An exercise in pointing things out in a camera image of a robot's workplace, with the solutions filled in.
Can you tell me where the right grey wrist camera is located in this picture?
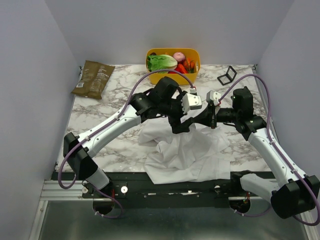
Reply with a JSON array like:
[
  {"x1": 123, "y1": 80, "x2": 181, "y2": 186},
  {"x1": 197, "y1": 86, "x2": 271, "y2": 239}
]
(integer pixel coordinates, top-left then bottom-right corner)
[{"x1": 206, "y1": 90, "x2": 222, "y2": 106}]

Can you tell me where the far black folding stand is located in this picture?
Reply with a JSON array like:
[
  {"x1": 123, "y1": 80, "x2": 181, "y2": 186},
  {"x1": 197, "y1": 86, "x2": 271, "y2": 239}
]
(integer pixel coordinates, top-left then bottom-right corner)
[{"x1": 217, "y1": 65, "x2": 238, "y2": 86}]

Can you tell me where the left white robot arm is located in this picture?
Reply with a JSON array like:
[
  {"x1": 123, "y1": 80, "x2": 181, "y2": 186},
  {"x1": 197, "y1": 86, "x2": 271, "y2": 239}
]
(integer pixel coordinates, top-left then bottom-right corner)
[{"x1": 63, "y1": 76, "x2": 202, "y2": 198}]

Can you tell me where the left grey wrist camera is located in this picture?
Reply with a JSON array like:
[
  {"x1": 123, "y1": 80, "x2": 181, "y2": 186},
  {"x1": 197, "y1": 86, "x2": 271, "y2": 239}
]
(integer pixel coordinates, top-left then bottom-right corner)
[{"x1": 181, "y1": 87, "x2": 202, "y2": 115}]

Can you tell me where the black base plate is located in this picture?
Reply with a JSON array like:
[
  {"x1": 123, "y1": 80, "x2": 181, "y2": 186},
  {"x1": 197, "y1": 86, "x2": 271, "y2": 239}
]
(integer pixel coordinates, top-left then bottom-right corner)
[{"x1": 51, "y1": 170, "x2": 276, "y2": 217}]

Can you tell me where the white shirt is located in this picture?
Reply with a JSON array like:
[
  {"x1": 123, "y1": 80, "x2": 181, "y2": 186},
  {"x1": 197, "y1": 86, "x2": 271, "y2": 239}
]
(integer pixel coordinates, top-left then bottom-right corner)
[{"x1": 138, "y1": 118, "x2": 231, "y2": 185}]

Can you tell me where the green lettuce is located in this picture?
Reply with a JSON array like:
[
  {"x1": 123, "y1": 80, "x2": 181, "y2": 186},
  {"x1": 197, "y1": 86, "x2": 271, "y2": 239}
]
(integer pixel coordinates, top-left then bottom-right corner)
[{"x1": 146, "y1": 54, "x2": 178, "y2": 74}]

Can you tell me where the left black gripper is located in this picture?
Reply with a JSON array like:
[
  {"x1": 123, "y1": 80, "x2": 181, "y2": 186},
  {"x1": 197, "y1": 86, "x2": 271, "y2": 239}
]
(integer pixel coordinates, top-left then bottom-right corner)
[{"x1": 159, "y1": 91, "x2": 194, "y2": 134}]

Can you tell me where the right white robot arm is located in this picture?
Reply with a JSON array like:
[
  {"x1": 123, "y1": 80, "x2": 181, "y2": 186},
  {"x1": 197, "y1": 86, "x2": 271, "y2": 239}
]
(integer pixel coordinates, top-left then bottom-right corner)
[{"x1": 194, "y1": 87, "x2": 320, "y2": 219}]

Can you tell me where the brown snack bag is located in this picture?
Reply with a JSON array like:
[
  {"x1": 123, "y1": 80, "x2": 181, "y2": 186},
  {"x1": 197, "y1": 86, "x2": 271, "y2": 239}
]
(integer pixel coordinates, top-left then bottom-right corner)
[{"x1": 71, "y1": 60, "x2": 115, "y2": 100}]

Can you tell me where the yellow plastic bin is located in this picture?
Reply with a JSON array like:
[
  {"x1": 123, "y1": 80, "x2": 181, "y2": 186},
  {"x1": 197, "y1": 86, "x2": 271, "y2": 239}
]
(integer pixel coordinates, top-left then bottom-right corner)
[{"x1": 145, "y1": 48, "x2": 201, "y2": 85}]

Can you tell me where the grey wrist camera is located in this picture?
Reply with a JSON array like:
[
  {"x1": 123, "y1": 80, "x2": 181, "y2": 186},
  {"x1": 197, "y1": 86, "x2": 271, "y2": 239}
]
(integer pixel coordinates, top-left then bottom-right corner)
[
  {"x1": 206, "y1": 90, "x2": 222, "y2": 106},
  {"x1": 181, "y1": 87, "x2": 202, "y2": 115}
]

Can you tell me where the orange carrot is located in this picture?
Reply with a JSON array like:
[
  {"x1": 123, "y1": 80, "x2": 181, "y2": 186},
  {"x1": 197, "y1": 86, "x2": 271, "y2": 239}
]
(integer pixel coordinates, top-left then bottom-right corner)
[{"x1": 182, "y1": 57, "x2": 195, "y2": 74}]

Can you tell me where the red onion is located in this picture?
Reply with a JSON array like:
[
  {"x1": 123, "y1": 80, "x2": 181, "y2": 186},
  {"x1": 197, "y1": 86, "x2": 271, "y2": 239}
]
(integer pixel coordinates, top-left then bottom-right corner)
[{"x1": 172, "y1": 52, "x2": 186, "y2": 63}]

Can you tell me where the red pepper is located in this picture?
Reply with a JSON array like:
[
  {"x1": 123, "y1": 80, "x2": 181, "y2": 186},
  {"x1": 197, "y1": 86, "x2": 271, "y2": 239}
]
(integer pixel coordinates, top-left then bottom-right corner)
[{"x1": 174, "y1": 63, "x2": 188, "y2": 74}]

